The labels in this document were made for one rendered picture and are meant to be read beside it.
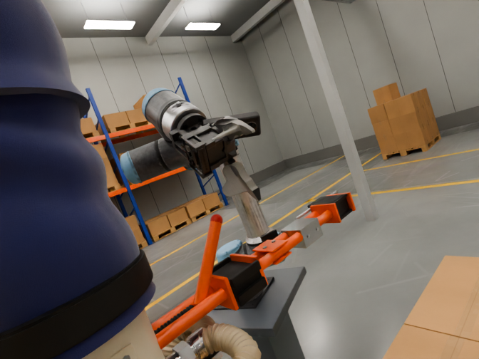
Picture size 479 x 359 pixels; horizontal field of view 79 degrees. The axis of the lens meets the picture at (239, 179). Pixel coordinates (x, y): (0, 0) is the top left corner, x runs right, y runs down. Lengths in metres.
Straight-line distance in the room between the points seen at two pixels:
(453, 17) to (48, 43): 10.14
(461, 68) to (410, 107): 2.79
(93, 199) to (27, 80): 0.14
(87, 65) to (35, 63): 9.81
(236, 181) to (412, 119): 7.35
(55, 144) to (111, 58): 10.20
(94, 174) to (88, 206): 0.04
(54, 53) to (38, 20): 0.04
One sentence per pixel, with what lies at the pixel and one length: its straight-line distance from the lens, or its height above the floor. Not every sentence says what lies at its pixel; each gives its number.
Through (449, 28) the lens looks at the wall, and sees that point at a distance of 10.32.
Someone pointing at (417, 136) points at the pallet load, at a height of 0.38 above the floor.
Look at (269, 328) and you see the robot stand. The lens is 1.33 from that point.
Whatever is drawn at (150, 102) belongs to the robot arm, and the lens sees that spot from 0.70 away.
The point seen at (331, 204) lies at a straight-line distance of 0.74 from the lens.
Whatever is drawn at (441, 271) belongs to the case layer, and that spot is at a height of 0.54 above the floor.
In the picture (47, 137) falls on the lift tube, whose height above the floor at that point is 1.55.
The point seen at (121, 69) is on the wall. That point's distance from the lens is 10.49.
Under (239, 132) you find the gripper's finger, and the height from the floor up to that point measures 1.49.
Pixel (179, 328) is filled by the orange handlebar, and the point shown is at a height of 1.25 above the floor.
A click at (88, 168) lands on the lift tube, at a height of 1.51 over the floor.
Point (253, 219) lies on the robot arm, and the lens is 1.38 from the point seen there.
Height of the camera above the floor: 1.47
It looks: 5 degrees down
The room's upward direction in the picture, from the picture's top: 20 degrees counter-clockwise
